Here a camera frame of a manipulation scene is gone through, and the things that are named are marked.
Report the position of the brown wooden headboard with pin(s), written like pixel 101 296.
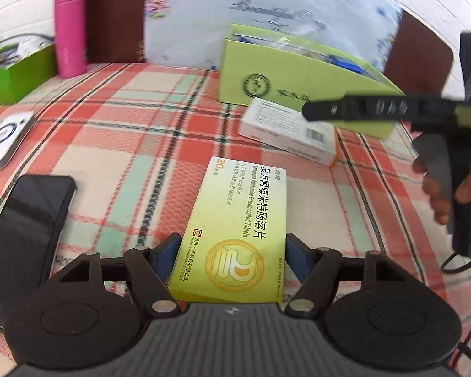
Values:
pixel 419 61

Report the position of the white round-button device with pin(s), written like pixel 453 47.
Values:
pixel 13 129

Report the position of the yellow green medicine box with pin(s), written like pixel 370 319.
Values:
pixel 233 248

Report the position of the floral Beautiful Day pillow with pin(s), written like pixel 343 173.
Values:
pixel 191 32

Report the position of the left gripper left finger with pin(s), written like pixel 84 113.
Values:
pixel 148 269

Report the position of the pink thermos bottle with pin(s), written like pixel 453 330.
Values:
pixel 70 37

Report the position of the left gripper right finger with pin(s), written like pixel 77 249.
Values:
pixel 317 270

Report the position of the person right hand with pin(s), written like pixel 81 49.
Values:
pixel 441 206

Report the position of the green tray box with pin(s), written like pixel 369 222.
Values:
pixel 27 61

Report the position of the light green open box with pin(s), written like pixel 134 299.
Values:
pixel 290 70

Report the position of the white orange medicine box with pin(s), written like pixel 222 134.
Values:
pixel 287 130

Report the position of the plaid bed sheet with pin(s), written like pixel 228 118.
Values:
pixel 137 140

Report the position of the blue plastic cube container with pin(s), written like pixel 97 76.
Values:
pixel 348 65

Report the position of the black smartphone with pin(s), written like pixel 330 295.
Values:
pixel 31 223

